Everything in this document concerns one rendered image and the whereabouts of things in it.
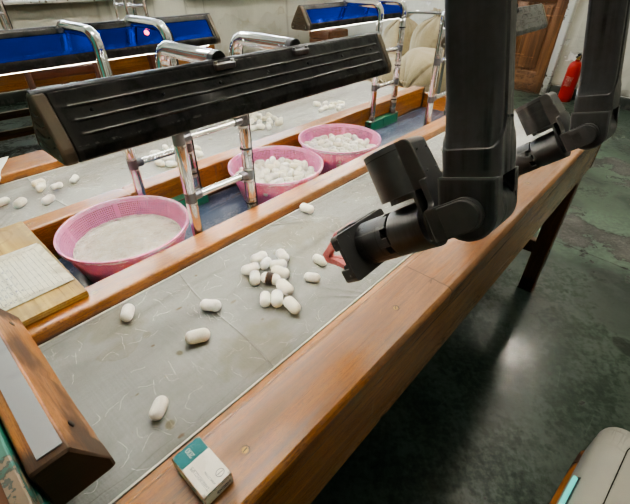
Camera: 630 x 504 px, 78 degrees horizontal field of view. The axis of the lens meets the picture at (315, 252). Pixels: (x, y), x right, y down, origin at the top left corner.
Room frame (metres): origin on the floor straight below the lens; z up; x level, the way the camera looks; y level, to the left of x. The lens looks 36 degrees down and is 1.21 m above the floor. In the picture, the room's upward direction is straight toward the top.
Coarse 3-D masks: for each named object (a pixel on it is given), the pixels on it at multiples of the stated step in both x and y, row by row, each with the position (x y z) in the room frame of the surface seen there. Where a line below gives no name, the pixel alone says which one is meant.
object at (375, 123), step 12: (348, 0) 1.66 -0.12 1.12; (360, 0) 1.63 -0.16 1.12; (372, 0) 1.60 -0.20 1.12; (384, 0) 1.74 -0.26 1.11; (396, 0) 1.70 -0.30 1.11; (396, 48) 1.66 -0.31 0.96; (396, 60) 1.68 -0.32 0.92; (396, 72) 1.68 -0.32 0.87; (372, 84) 1.57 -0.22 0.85; (384, 84) 1.62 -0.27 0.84; (396, 84) 1.68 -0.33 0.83; (372, 96) 1.57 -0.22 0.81; (396, 96) 1.68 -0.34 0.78; (372, 108) 1.57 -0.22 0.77; (372, 120) 1.57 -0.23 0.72; (384, 120) 1.62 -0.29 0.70; (396, 120) 1.69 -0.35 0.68
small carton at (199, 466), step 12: (192, 444) 0.23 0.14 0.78; (204, 444) 0.23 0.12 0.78; (180, 456) 0.21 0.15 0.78; (192, 456) 0.21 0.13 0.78; (204, 456) 0.21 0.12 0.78; (216, 456) 0.21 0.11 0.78; (180, 468) 0.20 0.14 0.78; (192, 468) 0.20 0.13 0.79; (204, 468) 0.20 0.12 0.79; (216, 468) 0.20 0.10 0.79; (192, 480) 0.19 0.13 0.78; (204, 480) 0.19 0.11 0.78; (216, 480) 0.19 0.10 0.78; (228, 480) 0.19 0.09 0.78; (204, 492) 0.18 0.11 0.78; (216, 492) 0.18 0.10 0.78
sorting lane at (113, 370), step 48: (432, 144) 1.25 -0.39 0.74; (336, 192) 0.91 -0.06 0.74; (240, 240) 0.69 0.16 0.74; (288, 240) 0.69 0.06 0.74; (192, 288) 0.54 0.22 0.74; (240, 288) 0.54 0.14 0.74; (336, 288) 0.54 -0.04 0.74; (96, 336) 0.42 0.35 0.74; (144, 336) 0.42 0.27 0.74; (240, 336) 0.42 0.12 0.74; (288, 336) 0.42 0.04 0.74; (96, 384) 0.34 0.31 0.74; (144, 384) 0.34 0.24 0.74; (192, 384) 0.34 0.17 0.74; (240, 384) 0.34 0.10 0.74; (96, 432) 0.27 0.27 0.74; (144, 432) 0.27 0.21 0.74; (192, 432) 0.27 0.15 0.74; (96, 480) 0.21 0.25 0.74
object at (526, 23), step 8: (520, 8) 1.43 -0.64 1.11; (528, 8) 1.48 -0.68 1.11; (536, 8) 1.53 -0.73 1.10; (520, 16) 1.41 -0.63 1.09; (528, 16) 1.45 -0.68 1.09; (536, 16) 1.50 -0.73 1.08; (544, 16) 1.56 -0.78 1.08; (520, 24) 1.38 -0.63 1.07; (528, 24) 1.43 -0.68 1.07; (536, 24) 1.48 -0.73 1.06; (544, 24) 1.54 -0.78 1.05; (520, 32) 1.37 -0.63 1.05; (528, 32) 1.43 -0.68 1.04
